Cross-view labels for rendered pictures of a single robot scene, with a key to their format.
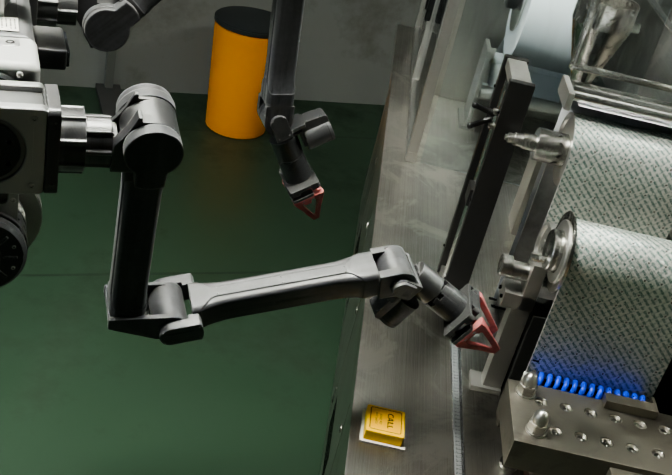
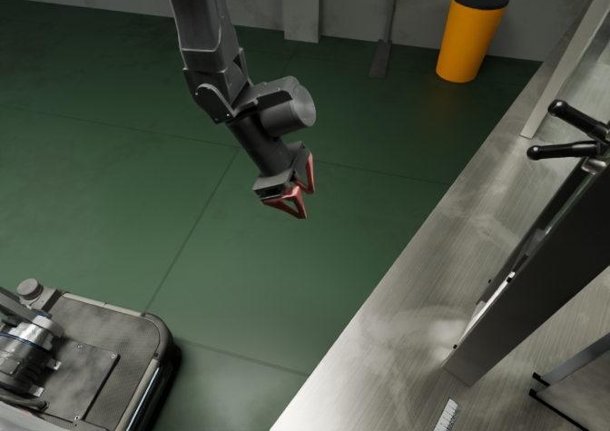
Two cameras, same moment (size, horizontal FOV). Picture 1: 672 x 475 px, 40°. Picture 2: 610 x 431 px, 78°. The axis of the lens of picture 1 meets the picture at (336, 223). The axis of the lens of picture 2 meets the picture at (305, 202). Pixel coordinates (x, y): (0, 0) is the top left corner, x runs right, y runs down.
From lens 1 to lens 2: 151 cm
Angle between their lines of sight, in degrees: 36
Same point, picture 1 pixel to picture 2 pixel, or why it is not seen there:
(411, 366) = not seen: outside the picture
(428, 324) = (408, 398)
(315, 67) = (529, 34)
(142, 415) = (292, 266)
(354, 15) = not seen: outside the picture
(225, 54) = (453, 21)
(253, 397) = (370, 274)
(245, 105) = (461, 59)
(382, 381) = not seen: outside the picture
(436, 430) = not seen: outside the picture
